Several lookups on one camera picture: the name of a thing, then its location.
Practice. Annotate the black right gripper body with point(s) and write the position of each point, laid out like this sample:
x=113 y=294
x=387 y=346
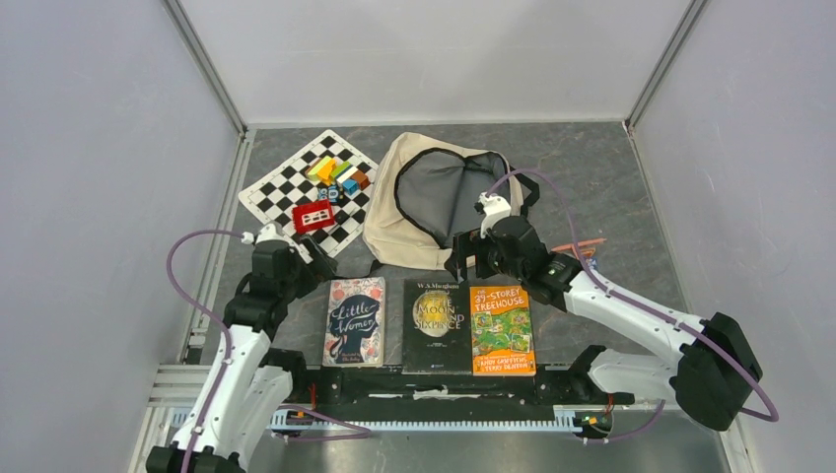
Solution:
x=498 y=264

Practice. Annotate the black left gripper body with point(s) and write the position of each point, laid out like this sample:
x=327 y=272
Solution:
x=304 y=275

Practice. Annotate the beige canvas backpack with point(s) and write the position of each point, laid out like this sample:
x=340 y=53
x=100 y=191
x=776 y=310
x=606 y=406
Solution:
x=424 y=194

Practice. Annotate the Little Women book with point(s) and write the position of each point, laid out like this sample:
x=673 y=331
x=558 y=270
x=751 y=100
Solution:
x=354 y=329

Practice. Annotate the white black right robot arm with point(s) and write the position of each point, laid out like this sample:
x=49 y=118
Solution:
x=705 y=366

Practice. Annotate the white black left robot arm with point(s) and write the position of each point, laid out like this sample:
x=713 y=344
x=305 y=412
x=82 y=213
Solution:
x=248 y=379

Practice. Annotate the salmon pencil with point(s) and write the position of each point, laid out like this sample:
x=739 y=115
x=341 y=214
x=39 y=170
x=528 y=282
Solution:
x=581 y=244

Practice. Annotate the red plastic block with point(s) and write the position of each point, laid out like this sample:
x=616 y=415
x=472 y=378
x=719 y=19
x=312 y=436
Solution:
x=313 y=216

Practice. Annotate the orange Treehouse book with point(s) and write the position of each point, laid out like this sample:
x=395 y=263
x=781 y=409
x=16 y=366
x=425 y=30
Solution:
x=501 y=331

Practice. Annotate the black white chessboard mat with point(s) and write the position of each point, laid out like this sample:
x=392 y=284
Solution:
x=272 y=198

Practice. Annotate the black Moon and Sixpence book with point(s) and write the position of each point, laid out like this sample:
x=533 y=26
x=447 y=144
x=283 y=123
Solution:
x=436 y=328

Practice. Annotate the green yellow block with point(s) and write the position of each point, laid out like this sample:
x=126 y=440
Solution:
x=311 y=173

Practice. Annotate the orange block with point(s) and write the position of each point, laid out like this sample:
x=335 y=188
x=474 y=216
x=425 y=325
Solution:
x=325 y=173

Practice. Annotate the blue cube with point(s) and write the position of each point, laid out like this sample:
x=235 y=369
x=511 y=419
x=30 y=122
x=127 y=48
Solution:
x=351 y=187

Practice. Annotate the brown block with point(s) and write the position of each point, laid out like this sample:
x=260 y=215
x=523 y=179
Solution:
x=361 y=179

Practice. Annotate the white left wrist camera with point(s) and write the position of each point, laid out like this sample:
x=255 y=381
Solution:
x=268 y=232

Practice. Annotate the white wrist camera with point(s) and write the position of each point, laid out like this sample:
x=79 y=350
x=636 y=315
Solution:
x=268 y=232
x=494 y=208

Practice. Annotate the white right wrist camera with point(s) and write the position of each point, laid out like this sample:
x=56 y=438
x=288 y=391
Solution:
x=494 y=208

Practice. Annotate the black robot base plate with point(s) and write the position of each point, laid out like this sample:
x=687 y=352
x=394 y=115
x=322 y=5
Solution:
x=389 y=394

